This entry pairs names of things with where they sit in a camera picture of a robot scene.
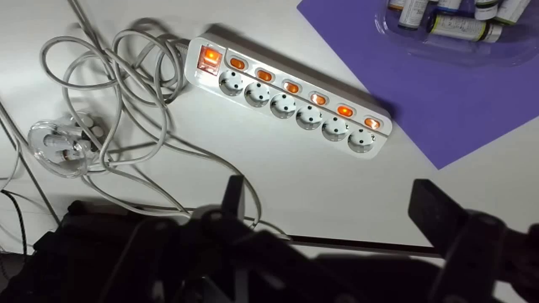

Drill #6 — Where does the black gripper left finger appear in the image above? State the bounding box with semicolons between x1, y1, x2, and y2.
221;175;245;218

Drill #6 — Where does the white battery upper right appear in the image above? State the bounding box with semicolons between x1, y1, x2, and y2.
495;0;531;23

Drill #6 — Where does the white plug with clear cover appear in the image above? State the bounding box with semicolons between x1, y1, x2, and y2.
29;116;98;176

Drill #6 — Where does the white battery with yellow band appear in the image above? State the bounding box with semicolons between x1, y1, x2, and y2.
428;15;504;43

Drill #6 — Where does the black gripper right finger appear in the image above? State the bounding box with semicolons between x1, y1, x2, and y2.
408;178;506;255

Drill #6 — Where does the white battery upper left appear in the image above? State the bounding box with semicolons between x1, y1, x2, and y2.
398;0;430;28

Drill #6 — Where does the thin black cable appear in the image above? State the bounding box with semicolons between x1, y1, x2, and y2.
0;102;63;257

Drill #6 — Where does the purple paper sheet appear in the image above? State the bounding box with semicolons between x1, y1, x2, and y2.
298;0;539;168

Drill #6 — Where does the white power strip cable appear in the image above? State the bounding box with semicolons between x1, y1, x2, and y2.
39;0;290;235

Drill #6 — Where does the white six-socket power strip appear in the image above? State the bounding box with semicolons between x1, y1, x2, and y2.
184;28;393;160

